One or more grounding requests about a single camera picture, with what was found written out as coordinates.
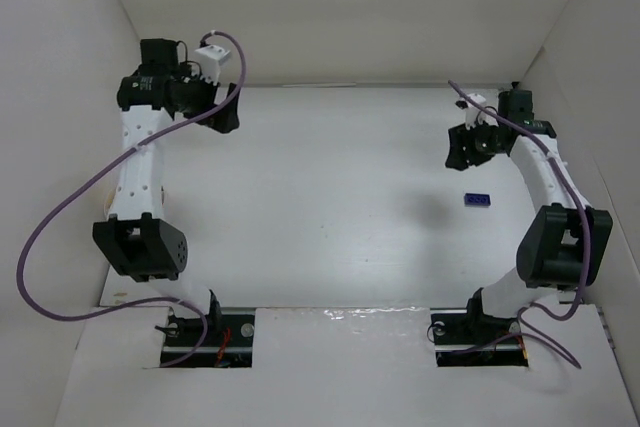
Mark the dark blue lego brick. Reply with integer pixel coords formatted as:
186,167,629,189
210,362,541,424
464,193,491,207

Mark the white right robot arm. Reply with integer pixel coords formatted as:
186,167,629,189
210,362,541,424
440,87,613,345

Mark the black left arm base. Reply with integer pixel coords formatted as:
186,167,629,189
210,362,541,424
156,309,256,369

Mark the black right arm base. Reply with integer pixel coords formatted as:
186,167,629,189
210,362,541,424
427,309,529,368

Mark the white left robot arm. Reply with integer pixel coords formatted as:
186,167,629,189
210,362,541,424
92,38,231,332

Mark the white divided round container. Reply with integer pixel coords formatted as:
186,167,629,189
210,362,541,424
104,185,166,220

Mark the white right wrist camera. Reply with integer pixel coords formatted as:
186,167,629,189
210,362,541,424
455,93,487,130

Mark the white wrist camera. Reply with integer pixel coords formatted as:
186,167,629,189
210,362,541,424
194,45,231,85
455,93,487,130

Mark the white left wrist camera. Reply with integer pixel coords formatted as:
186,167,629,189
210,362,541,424
194,45,231,85

